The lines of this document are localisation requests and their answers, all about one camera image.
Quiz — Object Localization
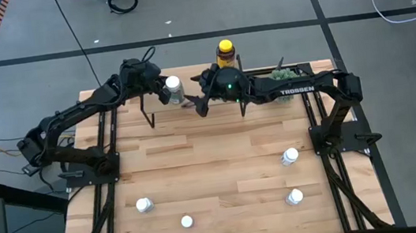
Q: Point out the pink bottle white cap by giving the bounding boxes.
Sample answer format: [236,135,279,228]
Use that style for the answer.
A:
[180,214,194,229]

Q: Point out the yellow-cap medicine bottle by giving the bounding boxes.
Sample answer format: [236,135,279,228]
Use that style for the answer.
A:
[214,38,238,70]

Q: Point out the green potted plant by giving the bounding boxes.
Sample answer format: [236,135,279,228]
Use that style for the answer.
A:
[268,66,305,105]

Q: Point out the black aluminium table frame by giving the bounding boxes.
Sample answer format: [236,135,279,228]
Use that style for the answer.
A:
[40,54,396,233]

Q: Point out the wooden shelf black legs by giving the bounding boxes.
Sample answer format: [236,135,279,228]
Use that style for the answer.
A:
[133,54,252,130]

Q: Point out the black desk foot bar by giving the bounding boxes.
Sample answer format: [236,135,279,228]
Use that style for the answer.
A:
[0,171,72,222]

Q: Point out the white medicine bottle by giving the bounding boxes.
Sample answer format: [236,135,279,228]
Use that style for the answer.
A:
[134,196,156,215]
[279,147,302,168]
[284,187,305,206]

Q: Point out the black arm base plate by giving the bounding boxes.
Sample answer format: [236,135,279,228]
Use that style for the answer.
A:
[56,151,124,190]
[308,116,384,158]

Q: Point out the long black floor cable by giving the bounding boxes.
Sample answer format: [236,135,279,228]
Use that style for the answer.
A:
[51,0,103,92]

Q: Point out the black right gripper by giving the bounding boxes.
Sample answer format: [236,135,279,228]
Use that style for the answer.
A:
[180,58,256,120]

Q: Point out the large white-cap labelled bottle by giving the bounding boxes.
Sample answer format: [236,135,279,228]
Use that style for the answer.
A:
[163,73,187,107]

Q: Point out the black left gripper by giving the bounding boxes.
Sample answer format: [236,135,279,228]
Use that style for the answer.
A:
[117,53,174,111]

